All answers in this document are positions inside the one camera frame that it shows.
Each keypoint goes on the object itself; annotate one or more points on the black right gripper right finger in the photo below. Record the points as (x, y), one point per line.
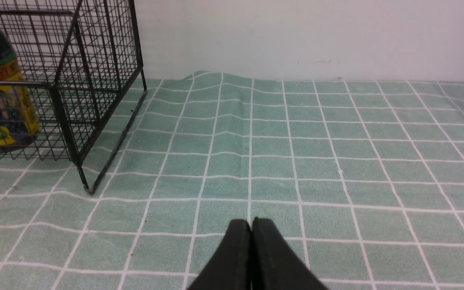
(275, 265)

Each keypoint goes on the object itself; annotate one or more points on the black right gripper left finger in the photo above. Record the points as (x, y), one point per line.
(229, 266)

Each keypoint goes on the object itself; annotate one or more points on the green checkered tablecloth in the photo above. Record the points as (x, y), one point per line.
(364, 179)

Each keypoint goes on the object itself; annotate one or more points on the black wire mesh shelf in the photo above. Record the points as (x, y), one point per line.
(78, 58)

